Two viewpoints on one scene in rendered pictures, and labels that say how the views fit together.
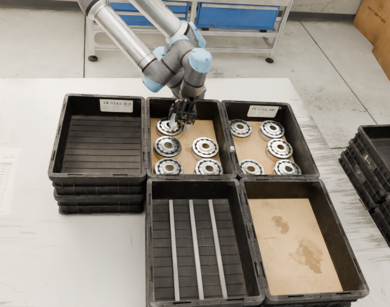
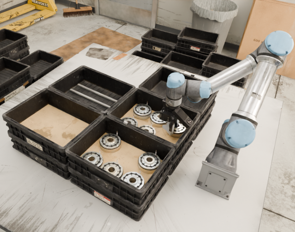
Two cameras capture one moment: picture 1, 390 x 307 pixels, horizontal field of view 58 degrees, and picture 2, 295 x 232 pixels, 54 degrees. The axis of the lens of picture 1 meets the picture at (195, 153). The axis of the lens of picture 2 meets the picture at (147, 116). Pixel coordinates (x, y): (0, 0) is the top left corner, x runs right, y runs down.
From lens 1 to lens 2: 185 cm
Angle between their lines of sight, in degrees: 83
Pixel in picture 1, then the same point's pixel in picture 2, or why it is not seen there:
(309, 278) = (35, 125)
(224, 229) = not seen: hidden behind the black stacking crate
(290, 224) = (63, 139)
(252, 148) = (128, 162)
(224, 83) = not seen: outside the picture
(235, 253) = not seen: hidden behind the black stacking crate
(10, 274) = (142, 77)
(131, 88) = (254, 162)
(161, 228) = (114, 96)
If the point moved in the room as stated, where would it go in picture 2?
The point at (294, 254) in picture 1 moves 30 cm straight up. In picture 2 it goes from (50, 129) to (40, 79)
